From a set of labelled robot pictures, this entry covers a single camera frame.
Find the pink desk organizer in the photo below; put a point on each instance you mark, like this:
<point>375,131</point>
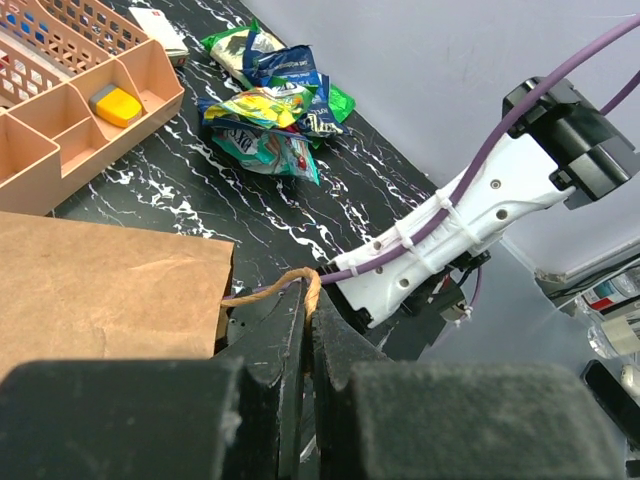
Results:
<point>55,56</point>

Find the white small box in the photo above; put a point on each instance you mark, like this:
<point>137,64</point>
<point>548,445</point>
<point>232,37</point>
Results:
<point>156,25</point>

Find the blue snack pouch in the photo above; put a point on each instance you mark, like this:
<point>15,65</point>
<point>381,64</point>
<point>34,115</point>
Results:
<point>270,50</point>

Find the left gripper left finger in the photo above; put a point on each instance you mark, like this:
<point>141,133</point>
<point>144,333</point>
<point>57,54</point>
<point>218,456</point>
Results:
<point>233,416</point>

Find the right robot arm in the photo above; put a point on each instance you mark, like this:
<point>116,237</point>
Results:
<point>561,149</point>

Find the yellow green snack pack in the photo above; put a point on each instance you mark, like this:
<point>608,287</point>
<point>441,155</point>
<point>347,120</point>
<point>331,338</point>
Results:
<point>271,107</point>

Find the dark blue vinegar chips bag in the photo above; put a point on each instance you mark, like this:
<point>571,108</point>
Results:
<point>319,121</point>

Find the green Chuba chips bag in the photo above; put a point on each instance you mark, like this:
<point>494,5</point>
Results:
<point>227,49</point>

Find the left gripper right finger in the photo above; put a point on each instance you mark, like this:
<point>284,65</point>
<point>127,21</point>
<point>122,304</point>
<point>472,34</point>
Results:
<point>382,419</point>

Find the brown paper bag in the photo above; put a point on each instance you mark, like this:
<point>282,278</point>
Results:
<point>83,291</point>

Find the yellow sticky tape dispenser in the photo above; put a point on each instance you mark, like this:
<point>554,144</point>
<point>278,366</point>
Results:
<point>115,106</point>

